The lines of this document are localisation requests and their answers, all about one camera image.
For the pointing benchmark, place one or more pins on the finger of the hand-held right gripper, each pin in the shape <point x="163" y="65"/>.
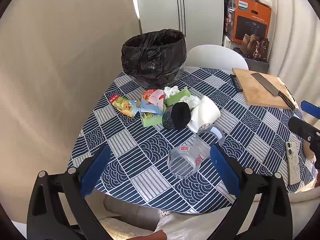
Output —
<point x="303" y="130"/>
<point x="311" y="108"/>

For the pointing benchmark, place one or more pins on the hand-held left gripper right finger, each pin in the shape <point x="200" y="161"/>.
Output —
<point x="223" y="170"/>

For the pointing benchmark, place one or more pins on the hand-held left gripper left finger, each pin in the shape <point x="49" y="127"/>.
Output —
<point x="96" y="170"/>

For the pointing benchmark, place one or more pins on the clear plastic cup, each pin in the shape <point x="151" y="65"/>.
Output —
<point x="190" y="152"/>

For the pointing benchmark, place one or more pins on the black cloth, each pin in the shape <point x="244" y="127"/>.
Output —
<point x="180" y="115"/>

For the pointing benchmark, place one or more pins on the trash bin with black bag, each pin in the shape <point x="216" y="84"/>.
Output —
<point x="150" y="52"/>

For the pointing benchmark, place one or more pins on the white smartphone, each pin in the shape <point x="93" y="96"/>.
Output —
<point x="293" y="165"/>

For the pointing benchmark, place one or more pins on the blue white patterned tablecloth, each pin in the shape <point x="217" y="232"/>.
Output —
<point x="140" y="155"/>

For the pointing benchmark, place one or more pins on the steel cleaver knife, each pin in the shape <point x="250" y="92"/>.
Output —
<point x="265" y="82"/>

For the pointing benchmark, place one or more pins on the beige sofa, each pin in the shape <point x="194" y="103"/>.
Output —
<point x="130" y="212"/>

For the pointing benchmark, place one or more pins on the wooden cutting board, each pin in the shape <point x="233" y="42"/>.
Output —
<point x="257" y="92"/>

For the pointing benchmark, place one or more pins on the white paper cup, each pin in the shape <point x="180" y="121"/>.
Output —
<point x="205" y="112"/>

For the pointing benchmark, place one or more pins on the person's white clothing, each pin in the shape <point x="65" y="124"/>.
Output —
<point x="190" y="227"/>

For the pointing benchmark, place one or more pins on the white curtain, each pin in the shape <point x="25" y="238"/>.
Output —
<point x="295" y="42"/>

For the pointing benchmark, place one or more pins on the yellow green snack packet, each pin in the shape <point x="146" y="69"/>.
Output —
<point x="125" y="105"/>

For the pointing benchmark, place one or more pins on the crumpled white tissue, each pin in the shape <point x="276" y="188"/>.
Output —
<point x="191" y="101"/>
<point x="171" y="91"/>

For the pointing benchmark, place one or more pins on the brown leather handbag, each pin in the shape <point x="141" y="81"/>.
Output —
<point x="262" y="48"/>

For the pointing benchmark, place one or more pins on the blue snack packet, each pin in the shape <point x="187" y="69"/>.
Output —
<point x="150" y="108"/>

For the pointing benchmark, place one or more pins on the green plastic container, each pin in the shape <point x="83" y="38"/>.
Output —
<point x="178" y="96"/>

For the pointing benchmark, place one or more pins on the brown paper bag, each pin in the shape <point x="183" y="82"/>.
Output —
<point x="247" y="43"/>

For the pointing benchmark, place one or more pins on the pink snack packet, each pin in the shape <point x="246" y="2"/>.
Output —
<point x="155" y="97"/>

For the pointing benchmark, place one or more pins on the orange cardboard box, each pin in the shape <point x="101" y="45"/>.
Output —
<point x="252" y="17"/>

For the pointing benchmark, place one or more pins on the white chair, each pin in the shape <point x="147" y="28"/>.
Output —
<point x="215" y="57"/>

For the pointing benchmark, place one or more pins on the white refrigerator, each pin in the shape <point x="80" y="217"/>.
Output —
<point x="160" y="10"/>

